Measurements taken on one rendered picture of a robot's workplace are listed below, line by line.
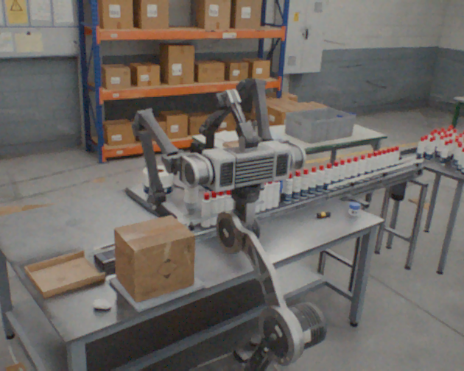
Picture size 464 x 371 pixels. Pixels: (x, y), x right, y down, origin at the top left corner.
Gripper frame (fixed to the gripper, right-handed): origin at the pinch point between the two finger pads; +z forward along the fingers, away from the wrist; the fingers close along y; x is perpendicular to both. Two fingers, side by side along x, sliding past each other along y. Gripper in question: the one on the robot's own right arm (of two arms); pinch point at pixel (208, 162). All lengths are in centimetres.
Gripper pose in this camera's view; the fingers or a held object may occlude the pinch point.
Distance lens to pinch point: 306.2
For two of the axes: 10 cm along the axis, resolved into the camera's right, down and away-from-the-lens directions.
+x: 6.0, 3.5, -7.2
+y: -8.0, 1.9, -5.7
